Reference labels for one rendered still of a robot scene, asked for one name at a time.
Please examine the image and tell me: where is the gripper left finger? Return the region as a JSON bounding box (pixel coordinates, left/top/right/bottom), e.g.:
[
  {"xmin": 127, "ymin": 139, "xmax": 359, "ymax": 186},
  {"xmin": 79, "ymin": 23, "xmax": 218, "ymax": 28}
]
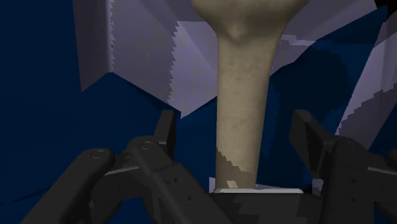
[{"xmin": 20, "ymin": 109, "xmax": 234, "ymax": 224}]

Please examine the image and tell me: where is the beige bone-shaped object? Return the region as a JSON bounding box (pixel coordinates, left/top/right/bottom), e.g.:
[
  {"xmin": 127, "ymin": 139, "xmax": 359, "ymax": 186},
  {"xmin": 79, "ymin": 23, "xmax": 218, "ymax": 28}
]
[{"xmin": 191, "ymin": 0, "xmax": 310, "ymax": 191}]

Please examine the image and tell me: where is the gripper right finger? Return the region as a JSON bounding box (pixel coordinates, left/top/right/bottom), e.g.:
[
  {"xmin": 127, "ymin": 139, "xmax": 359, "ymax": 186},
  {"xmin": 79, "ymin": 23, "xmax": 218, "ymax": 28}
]
[{"xmin": 289, "ymin": 109, "xmax": 397, "ymax": 224}]

